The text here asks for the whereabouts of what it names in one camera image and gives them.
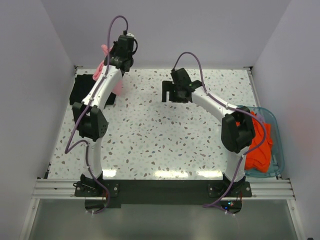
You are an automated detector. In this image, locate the pink t-shirt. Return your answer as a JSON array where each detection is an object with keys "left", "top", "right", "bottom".
[{"left": 91, "top": 44, "right": 125, "bottom": 96}]

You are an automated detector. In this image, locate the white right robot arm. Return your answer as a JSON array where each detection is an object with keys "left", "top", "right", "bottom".
[{"left": 161, "top": 68, "right": 256, "bottom": 197}]

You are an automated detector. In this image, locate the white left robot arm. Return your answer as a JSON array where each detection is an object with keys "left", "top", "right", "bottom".
[{"left": 72, "top": 33, "right": 138, "bottom": 196}]

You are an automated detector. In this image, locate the black folded t-shirt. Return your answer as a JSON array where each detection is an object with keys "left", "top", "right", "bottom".
[{"left": 69, "top": 73, "right": 117, "bottom": 107}]

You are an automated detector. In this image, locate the orange t-shirt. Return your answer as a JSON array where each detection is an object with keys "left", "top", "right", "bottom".
[{"left": 244, "top": 119, "right": 273, "bottom": 173}]

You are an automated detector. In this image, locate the clear blue plastic basket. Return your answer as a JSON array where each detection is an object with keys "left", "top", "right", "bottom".
[{"left": 245, "top": 106, "right": 285, "bottom": 178}]

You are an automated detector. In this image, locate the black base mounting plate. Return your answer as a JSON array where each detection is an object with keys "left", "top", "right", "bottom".
[{"left": 73, "top": 175, "right": 253, "bottom": 212}]

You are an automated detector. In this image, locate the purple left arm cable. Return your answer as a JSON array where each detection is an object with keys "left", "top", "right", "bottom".
[{"left": 64, "top": 15, "right": 131, "bottom": 215}]

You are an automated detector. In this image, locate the aluminium frame rail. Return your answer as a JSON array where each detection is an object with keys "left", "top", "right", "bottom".
[{"left": 32, "top": 178, "right": 296, "bottom": 200}]

